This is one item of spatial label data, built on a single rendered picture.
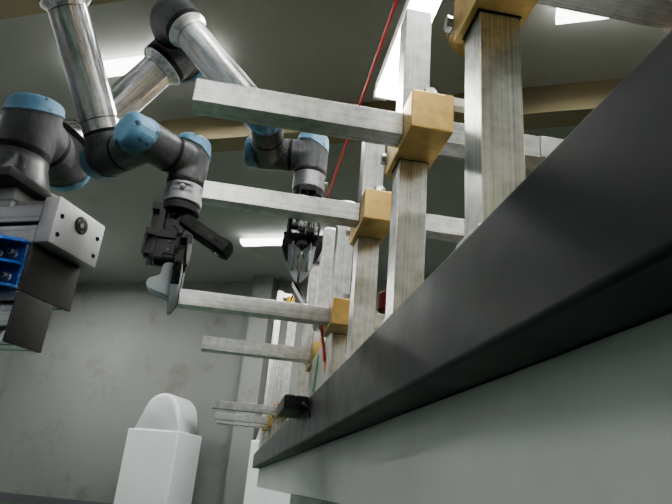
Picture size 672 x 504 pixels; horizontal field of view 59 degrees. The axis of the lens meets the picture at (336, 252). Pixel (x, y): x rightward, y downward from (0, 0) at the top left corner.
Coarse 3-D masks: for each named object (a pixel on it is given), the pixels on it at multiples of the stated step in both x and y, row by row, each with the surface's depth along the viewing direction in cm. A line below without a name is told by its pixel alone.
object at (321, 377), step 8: (328, 344) 108; (320, 352) 118; (328, 352) 107; (312, 360) 130; (320, 360) 116; (328, 360) 105; (312, 368) 128; (320, 368) 114; (328, 368) 104; (312, 376) 126; (320, 376) 113; (328, 376) 104; (312, 384) 124; (320, 384) 111
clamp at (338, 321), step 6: (336, 300) 110; (342, 300) 110; (348, 300) 110; (330, 306) 112; (336, 306) 110; (342, 306) 110; (348, 306) 110; (330, 312) 111; (336, 312) 109; (342, 312) 109; (348, 312) 109; (330, 318) 110; (336, 318) 109; (342, 318) 109; (348, 318) 109; (330, 324) 109; (336, 324) 109; (342, 324) 109; (324, 330) 116; (330, 330) 113; (336, 330) 113; (342, 330) 113; (324, 336) 118
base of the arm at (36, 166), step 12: (0, 144) 119; (12, 144) 119; (24, 144) 120; (0, 156) 117; (12, 156) 118; (24, 156) 119; (36, 156) 121; (48, 156) 124; (24, 168) 118; (36, 168) 120; (48, 168) 125; (36, 180) 119; (48, 180) 124
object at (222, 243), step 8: (184, 216) 114; (192, 216) 114; (184, 224) 113; (192, 224) 113; (200, 224) 114; (192, 232) 114; (200, 232) 113; (208, 232) 113; (200, 240) 115; (208, 240) 113; (216, 240) 113; (224, 240) 113; (208, 248) 117; (216, 248) 113; (224, 248) 113; (232, 248) 114; (224, 256) 114
